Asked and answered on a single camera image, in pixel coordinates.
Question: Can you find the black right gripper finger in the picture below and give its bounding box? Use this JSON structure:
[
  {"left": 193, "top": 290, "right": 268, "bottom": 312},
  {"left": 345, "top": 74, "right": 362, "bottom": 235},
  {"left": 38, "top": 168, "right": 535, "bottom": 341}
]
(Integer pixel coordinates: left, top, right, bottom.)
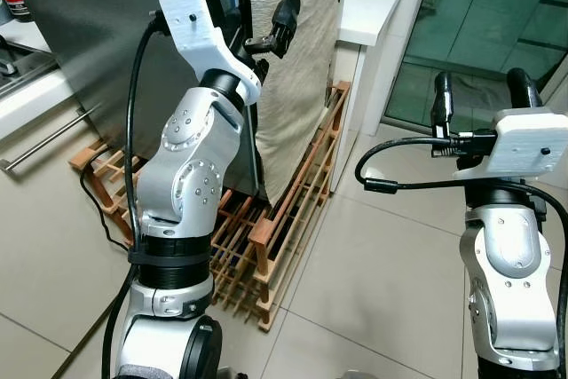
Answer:
[
  {"left": 506, "top": 68, "right": 542, "bottom": 112},
  {"left": 431, "top": 73, "right": 455, "bottom": 158}
]

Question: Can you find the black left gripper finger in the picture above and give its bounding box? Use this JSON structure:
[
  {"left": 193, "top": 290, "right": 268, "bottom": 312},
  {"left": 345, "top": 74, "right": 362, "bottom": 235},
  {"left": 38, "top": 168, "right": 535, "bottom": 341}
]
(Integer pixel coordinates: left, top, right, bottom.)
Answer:
[{"left": 269, "top": 0, "right": 302, "bottom": 59}]

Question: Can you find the dark steel fridge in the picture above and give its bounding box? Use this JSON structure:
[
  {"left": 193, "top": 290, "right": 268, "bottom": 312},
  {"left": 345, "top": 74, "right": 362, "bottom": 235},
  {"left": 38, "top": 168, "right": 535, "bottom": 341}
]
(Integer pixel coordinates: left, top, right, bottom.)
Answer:
[{"left": 0, "top": 0, "right": 267, "bottom": 207}]

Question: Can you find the large beige cloth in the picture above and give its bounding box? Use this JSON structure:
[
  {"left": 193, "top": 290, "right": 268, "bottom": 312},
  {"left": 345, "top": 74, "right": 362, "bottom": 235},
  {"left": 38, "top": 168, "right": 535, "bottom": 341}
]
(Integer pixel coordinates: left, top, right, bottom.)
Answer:
[{"left": 241, "top": 0, "right": 349, "bottom": 207}]

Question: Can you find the green tinted glass door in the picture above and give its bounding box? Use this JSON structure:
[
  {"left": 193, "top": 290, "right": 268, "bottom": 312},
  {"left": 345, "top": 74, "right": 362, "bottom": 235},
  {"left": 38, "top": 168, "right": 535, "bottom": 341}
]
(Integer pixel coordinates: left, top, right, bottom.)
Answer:
[{"left": 383, "top": 0, "right": 568, "bottom": 145}]

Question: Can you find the wooden slatted rack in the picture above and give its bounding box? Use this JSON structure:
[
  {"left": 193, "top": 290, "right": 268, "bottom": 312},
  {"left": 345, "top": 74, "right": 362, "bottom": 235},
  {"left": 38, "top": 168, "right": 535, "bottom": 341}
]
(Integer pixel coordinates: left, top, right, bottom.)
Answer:
[{"left": 69, "top": 80, "right": 353, "bottom": 334}]

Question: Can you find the steel kitchen sink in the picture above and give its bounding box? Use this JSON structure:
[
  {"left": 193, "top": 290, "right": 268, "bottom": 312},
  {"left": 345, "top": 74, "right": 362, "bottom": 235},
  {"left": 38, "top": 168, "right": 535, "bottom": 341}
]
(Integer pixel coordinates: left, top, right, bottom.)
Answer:
[{"left": 0, "top": 37, "right": 54, "bottom": 96}]

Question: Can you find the beige kitchen cabinet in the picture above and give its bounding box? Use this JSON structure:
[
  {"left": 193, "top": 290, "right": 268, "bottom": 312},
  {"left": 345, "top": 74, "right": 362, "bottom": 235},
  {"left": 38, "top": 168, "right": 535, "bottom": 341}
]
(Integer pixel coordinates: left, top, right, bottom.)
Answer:
[{"left": 0, "top": 20, "right": 112, "bottom": 185}]

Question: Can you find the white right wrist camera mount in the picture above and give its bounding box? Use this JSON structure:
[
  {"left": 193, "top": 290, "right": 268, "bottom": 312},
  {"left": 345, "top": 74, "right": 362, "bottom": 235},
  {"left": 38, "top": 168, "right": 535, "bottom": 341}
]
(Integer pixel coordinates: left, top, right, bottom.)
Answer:
[{"left": 457, "top": 108, "right": 568, "bottom": 180}]

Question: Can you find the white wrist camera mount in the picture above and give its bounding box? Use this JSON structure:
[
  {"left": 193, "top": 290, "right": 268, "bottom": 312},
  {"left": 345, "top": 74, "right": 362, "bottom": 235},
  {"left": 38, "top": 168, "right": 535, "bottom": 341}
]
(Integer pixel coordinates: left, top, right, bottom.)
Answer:
[
  {"left": 160, "top": 0, "right": 264, "bottom": 107},
  {"left": 457, "top": 108, "right": 568, "bottom": 180}
]

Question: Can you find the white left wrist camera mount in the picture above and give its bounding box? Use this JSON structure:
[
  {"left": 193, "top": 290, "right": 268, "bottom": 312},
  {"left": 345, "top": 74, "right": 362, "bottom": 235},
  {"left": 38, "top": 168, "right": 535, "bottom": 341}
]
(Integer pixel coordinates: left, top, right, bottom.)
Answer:
[{"left": 160, "top": 0, "right": 264, "bottom": 107}]

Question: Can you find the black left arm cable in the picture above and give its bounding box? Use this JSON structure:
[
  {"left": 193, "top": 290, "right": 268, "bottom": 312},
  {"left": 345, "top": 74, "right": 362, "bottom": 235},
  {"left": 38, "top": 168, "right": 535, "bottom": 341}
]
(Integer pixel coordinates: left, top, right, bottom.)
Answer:
[{"left": 100, "top": 11, "right": 170, "bottom": 379}]

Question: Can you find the steel cabinet handle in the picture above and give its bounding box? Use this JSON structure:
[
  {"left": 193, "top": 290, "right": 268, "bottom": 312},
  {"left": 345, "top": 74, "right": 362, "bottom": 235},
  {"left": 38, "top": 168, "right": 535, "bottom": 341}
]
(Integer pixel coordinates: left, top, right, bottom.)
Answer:
[{"left": 0, "top": 104, "right": 100, "bottom": 173}]

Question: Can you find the black fridge power cord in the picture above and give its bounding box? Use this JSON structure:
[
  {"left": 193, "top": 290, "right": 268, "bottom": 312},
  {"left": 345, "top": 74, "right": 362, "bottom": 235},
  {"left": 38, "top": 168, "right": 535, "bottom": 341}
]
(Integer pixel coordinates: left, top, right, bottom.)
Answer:
[{"left": 80, "top": 162, "right": 134, "bottom": 251}]

